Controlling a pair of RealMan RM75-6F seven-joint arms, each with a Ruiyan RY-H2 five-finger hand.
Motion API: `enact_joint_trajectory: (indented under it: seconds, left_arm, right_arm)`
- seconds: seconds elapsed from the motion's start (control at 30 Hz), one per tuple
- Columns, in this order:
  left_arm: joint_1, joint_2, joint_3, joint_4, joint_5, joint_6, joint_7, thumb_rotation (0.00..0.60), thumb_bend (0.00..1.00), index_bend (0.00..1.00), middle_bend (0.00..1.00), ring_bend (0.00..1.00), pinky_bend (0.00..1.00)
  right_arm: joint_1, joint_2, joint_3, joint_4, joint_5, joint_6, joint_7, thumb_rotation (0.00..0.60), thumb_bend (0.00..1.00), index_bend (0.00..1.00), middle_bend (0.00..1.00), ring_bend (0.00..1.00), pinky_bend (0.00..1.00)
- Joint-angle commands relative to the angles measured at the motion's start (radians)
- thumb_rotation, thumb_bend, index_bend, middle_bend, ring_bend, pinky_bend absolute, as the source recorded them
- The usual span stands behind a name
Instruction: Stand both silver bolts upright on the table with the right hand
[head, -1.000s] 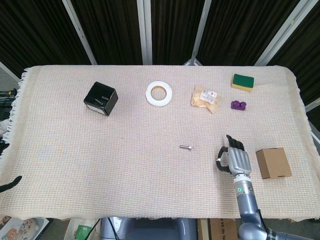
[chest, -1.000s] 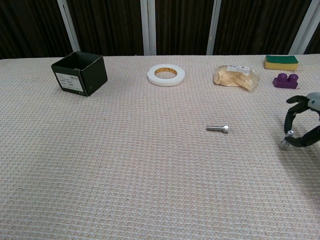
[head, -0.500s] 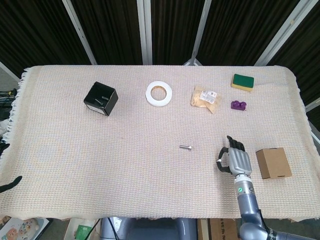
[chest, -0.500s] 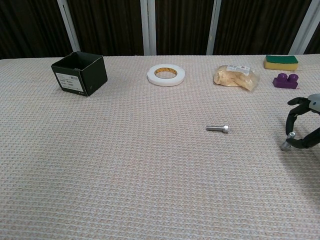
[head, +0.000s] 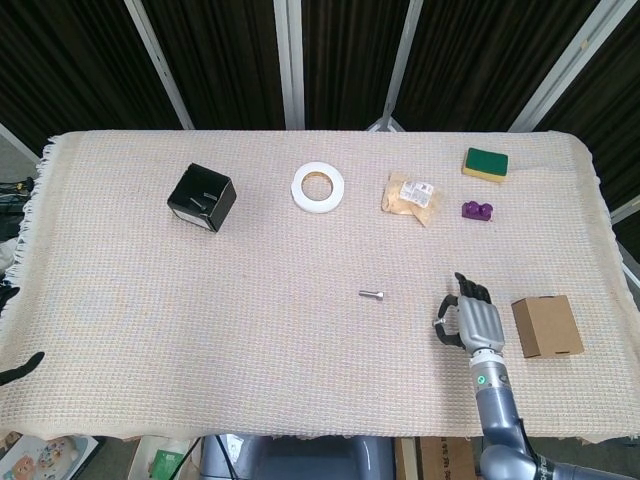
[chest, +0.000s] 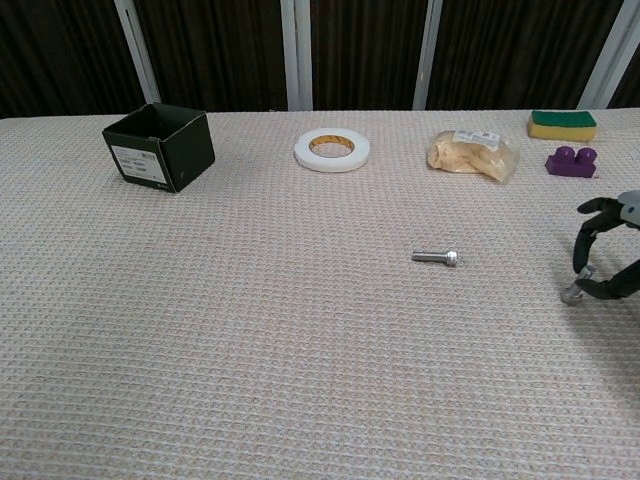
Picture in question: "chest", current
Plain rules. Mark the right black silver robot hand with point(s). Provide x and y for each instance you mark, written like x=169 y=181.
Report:
x=625 y=210

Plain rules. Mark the clear bag of beige pieces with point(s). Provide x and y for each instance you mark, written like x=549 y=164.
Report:
x=465 y=157

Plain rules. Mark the white tape roll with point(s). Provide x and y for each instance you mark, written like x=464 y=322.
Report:
x=305 y=155

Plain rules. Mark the silver bolt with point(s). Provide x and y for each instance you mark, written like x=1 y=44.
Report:
x=436 y=257
x=570 y=295

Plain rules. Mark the dark pleated curtain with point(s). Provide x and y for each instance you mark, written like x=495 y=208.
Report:
x=225 y=50

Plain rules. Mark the beige woven table cloth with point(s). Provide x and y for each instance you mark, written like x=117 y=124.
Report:
x=250 y=325

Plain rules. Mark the black open cardboard box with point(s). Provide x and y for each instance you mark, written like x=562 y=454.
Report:
x=185 y=150

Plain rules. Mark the green yellow sponge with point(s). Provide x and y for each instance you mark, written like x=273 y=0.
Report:
x=560 y=131

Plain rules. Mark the purple plastic building block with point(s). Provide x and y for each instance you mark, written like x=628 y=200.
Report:
x=570 y=167

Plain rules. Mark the grey metal frame post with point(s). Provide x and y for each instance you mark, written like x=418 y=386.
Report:
x=137 y=50
x=612 y=50
x=429 y=50
x=296 y=50

